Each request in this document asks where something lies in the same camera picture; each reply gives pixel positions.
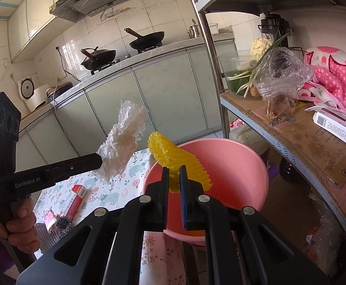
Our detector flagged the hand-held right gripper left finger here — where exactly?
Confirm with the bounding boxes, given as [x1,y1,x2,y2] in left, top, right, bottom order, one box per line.
[17,166,170,285]

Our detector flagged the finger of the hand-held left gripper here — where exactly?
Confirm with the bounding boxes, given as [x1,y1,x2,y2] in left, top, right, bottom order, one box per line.
[52,153,103,179]

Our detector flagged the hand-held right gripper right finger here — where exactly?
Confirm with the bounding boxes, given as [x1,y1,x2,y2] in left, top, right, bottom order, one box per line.
[179,165,329,285]

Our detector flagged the red toothpaste box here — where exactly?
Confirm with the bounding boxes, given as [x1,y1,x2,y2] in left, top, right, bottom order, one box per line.
[63,184,88,222]

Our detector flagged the yellow foam fruit net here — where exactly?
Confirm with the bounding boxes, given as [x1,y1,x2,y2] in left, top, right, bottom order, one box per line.
[147,131,213,193]

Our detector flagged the clear plastic bag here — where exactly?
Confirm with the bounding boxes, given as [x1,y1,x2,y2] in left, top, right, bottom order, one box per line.
[254,47,314,119]
[96,99,148,185]
[305,205,346,271]

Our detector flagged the pink plastic basin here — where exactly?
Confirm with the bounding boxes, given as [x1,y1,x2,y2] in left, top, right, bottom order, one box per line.
[142,138,270,247]

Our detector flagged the person's left hand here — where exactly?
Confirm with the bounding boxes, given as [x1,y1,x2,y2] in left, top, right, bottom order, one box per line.
[0,197,41,254]

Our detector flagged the floral printed tablecloth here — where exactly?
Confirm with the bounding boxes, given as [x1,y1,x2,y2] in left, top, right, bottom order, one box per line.
[32,147,188,285]

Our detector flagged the white rice cooker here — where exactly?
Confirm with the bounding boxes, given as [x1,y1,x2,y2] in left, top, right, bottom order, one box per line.
[18,78,55,112]

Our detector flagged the pink small wrapper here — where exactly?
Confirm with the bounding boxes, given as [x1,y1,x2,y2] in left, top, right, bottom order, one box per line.
[44,209,61,233]

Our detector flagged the steel wool scrubber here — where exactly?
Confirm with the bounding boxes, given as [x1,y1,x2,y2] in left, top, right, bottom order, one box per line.
[52,216,75,238]

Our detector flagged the red white plastic bag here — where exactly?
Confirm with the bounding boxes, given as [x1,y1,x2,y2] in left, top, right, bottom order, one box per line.
[229,118,268,155]

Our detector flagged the kitchen counter cabinet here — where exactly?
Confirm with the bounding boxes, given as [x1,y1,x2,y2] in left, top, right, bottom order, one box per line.
[13,33,236,167]

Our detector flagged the black wok with lid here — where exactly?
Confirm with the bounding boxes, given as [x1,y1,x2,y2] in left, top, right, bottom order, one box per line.
[80,47,117,71]

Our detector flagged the black round object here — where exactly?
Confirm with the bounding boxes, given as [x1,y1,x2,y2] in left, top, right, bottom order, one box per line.
[278,154,302,185]

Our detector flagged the gas stove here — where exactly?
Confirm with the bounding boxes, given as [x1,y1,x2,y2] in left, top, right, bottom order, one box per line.
[88,46,167,75]

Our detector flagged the brown cardboard sheet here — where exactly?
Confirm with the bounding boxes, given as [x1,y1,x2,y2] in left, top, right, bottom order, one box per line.
[222,90,346,232]

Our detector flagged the clear plastic tub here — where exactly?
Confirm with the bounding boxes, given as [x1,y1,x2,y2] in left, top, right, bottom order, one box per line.
[217,50,256,95]

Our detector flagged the green onions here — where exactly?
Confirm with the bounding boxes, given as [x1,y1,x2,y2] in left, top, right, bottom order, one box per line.
[229,33,290,97]

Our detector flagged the metal shelf rack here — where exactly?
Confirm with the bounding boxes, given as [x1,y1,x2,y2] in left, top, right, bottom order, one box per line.
[179,0,346,262]

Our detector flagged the cauliflower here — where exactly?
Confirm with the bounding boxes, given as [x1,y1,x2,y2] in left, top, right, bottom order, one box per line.
[250,38,273,63]

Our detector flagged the white cardboard box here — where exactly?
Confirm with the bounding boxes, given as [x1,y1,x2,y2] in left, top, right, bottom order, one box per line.
[312,107,346,146]

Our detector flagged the black blender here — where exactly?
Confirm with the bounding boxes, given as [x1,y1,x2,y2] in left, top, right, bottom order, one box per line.
[257,4,294,49]

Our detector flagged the pink polka dot blanket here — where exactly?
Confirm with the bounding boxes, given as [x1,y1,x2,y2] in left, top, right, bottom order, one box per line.
[298,46,346,119]

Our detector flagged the black power cable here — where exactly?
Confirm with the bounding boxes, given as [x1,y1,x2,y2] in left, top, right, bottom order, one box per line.
[56,47,81,81]

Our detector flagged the white wall cabinet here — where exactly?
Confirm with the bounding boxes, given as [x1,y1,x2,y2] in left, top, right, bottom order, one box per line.
[0,0,57,64]

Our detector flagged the black wok with wooden handle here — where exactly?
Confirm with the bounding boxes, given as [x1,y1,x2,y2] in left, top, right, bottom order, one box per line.
[124,27,165,51]

